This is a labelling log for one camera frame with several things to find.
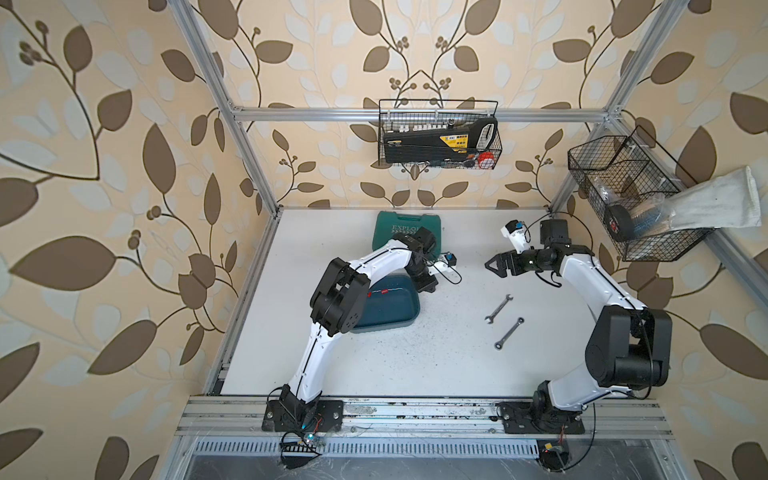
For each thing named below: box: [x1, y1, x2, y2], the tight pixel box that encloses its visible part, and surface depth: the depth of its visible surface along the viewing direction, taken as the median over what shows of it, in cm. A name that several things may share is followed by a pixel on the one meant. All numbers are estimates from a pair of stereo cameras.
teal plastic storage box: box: [351, 268, 420, 334], surface depth 95 cm
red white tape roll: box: [478, 151, 495, 169], surface depth 89 cm
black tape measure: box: [604, 204, 634, 242], surface depth 67 cm
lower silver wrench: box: [494, 317, 525, 350], surface depth 89 cm
